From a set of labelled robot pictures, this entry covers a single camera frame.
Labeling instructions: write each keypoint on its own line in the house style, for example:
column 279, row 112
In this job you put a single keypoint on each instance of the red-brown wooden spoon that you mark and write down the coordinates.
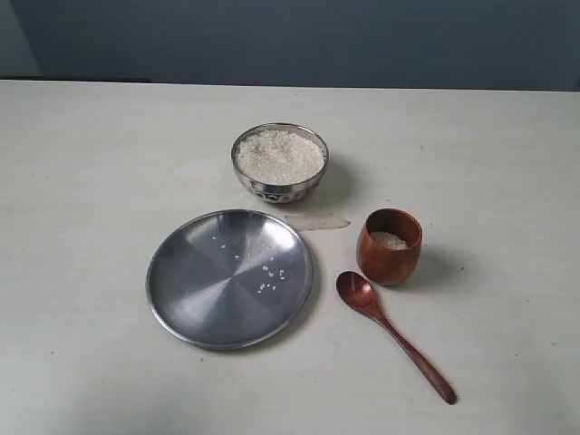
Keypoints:
column 357, row 293

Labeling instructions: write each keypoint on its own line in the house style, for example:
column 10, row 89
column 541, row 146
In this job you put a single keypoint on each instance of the brown wooden cup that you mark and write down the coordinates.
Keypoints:
column 384, row 265

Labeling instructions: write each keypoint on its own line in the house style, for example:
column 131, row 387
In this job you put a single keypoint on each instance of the steel bowl of rice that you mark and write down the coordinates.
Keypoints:
column 279, row 162

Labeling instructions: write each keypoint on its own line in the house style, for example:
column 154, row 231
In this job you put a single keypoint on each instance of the clear tape strip on table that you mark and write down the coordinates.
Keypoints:
column 316, row 221

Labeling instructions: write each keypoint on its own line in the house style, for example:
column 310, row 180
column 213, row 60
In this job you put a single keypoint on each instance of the round steel plate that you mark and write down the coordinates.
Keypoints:
column 229, row 279

